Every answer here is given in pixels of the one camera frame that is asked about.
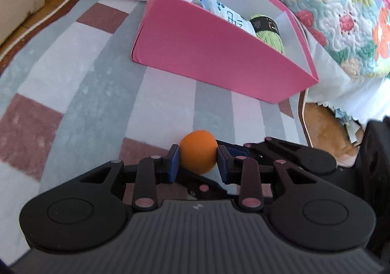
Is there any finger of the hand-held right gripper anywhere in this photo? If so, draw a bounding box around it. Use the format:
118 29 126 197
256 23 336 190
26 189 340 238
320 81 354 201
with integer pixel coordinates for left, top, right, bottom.
217 137 307 171
157 167 240 201

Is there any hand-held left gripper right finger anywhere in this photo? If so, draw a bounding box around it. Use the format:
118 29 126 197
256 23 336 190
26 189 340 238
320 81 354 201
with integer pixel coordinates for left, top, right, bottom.
216 144 326 213

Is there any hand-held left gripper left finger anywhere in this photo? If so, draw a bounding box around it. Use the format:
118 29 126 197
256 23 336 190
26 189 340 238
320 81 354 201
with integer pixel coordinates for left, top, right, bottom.
70 144 181 212

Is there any orange makeup sponge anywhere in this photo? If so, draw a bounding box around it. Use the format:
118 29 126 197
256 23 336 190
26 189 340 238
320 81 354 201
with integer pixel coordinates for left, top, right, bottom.
179 130 218 175

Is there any pink cardboard box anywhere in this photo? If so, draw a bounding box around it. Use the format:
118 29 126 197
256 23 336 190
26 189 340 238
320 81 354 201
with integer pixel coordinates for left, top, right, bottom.
130 0 319 104

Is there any green yarn ball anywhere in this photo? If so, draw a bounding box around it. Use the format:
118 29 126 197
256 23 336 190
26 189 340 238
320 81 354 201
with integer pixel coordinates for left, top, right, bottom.
249 15 284 55

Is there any blue white wet wipes pack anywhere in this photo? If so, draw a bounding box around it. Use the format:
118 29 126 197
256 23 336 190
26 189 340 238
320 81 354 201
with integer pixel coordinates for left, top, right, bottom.
191 0 256 37

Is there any blue paper item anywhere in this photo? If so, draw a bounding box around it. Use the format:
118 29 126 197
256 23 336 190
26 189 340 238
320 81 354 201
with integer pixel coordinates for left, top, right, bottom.
333 106 364 143

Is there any grey checked rug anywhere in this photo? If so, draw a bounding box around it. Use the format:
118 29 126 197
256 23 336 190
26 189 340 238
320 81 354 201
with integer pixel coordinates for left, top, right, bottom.
0 0 311 265

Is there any floral quilt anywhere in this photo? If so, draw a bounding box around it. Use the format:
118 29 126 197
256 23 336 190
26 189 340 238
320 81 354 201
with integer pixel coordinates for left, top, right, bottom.
213 0 390 79

